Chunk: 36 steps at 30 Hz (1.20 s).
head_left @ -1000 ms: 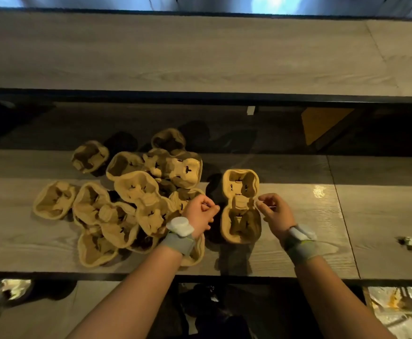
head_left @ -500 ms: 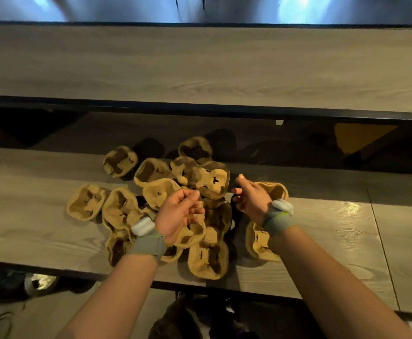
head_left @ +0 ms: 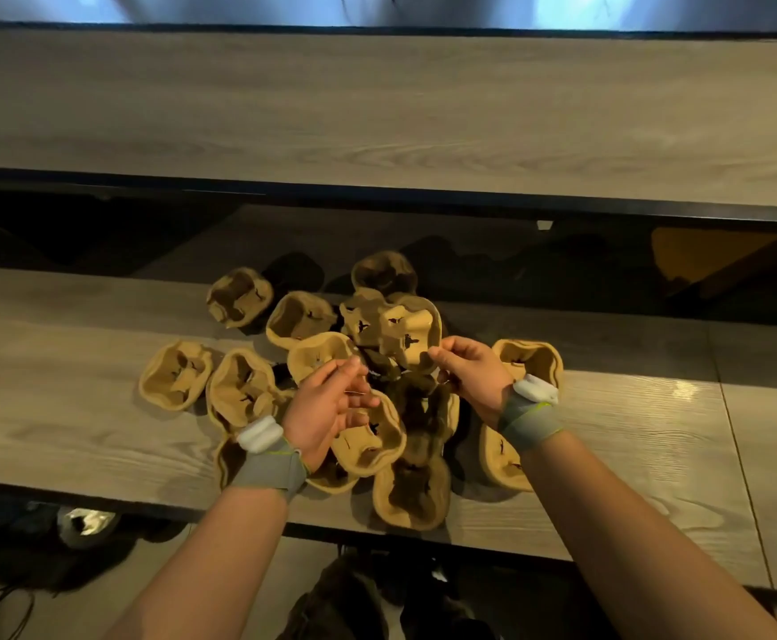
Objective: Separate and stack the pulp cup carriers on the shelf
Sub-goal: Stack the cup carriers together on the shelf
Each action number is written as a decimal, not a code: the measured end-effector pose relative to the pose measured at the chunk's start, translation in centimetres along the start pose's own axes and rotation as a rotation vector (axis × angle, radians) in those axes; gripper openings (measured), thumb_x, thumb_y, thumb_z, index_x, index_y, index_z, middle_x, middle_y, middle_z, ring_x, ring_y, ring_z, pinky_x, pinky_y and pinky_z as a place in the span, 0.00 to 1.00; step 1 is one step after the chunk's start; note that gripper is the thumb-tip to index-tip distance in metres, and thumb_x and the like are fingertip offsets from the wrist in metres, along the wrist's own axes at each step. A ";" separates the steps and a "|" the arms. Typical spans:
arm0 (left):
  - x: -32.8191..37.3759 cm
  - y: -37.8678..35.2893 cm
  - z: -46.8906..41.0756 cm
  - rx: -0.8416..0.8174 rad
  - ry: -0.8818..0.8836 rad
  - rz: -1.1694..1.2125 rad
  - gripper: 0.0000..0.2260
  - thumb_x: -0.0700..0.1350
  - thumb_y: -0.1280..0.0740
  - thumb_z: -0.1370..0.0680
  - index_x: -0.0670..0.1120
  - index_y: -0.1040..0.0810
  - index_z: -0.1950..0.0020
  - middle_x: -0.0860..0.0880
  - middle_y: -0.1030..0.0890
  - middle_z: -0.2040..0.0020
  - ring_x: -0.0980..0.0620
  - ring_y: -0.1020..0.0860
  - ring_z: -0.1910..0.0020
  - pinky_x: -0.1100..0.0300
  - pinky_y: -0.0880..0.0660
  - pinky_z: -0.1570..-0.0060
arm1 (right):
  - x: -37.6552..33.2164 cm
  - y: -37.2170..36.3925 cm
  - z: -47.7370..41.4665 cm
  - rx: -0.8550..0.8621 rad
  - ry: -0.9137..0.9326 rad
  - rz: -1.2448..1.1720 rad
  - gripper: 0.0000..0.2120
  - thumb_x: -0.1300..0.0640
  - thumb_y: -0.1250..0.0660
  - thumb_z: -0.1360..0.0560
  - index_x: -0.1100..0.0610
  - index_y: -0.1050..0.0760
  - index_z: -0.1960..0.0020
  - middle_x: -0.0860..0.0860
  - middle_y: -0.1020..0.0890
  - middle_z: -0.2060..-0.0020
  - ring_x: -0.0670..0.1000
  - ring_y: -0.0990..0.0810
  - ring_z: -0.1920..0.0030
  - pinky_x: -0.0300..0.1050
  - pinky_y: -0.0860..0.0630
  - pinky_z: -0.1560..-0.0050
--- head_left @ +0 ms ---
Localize person's right hand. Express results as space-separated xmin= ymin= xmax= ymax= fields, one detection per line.
xmin=427 ymin=336 xmax=517 ymax=428

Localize person's left hand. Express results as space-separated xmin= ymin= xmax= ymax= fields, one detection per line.
xmin=280 ymin=356 xmax=383 ymax=475

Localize tan moulded cup holder tray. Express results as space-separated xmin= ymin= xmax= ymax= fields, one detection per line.
xmin=339 ymin=289 xmax=444 ymax=375

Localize person's right forearm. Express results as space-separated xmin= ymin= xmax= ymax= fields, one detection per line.
xmin=520 ymin=429 xmax=777 ymax=640

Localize person's left forearm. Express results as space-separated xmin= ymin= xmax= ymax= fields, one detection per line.
xmin=102 ymin=484 xmax=291 ymax=640

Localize white wrist tracker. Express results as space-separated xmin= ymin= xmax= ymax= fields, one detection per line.
xmin=236 ymin=416 xmax=285 ymax=454
xmin=512 ymin=374 xmax=560 ymax=406

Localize grey wristband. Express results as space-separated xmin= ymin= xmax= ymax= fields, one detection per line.
xmin=497 ymin=392 xmax=564 ymax=455
xmin=228 ymin=438 xmax=311 ymax=504

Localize pile of tan pulp carriers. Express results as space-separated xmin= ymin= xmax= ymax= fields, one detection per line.
xmin=138 ymin=251 xmax=566 ymax=532

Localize person's dark trousers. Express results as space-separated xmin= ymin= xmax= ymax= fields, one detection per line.
xmin=294 ymin=548 xmax=499 ymax=640

